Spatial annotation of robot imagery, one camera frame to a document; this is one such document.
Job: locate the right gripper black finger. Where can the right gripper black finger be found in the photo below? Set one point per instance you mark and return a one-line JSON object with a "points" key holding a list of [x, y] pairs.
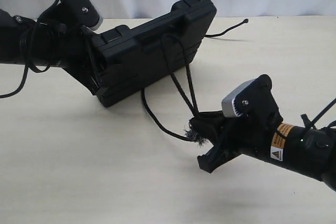
{"points": [[206, 127], [217, 156]]}

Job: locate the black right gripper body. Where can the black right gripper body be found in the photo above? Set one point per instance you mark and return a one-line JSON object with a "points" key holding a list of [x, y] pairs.
{"points": [[246, 135]]}

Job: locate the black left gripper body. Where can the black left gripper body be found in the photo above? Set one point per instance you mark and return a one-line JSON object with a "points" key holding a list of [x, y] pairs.
{"points": [[81, 58]]}

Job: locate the black plastic carrying case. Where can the black plastic carrying case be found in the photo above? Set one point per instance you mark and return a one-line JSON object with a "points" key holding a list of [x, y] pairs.
{"points": [[130, 59]]}

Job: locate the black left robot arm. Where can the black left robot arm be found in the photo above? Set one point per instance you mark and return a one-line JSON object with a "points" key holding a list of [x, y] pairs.
{"points": [[31, 43]]}

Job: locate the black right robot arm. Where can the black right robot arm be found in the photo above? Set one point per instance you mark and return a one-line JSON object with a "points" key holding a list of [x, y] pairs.
{"points": [[309, 153]]}

